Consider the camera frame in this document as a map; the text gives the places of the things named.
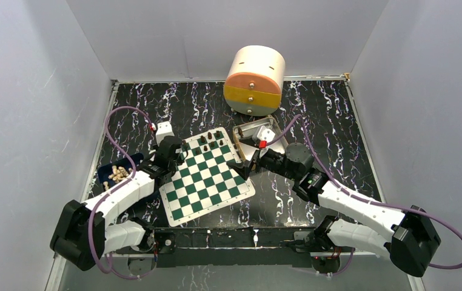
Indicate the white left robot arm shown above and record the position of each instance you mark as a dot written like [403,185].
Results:
[86,231]

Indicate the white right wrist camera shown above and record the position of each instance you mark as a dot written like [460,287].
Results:
[262,136]

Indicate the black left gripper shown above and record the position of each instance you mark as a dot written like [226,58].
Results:
[179,160]

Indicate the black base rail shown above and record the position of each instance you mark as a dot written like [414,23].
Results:
[245,246]

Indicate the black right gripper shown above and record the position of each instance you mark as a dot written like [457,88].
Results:
[243,169]

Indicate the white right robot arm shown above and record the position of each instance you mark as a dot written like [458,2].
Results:
[407,237]

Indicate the green white chess board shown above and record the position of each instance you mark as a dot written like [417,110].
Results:
[203,183]

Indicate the blue tin tray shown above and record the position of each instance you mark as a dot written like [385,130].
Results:
[121,162]

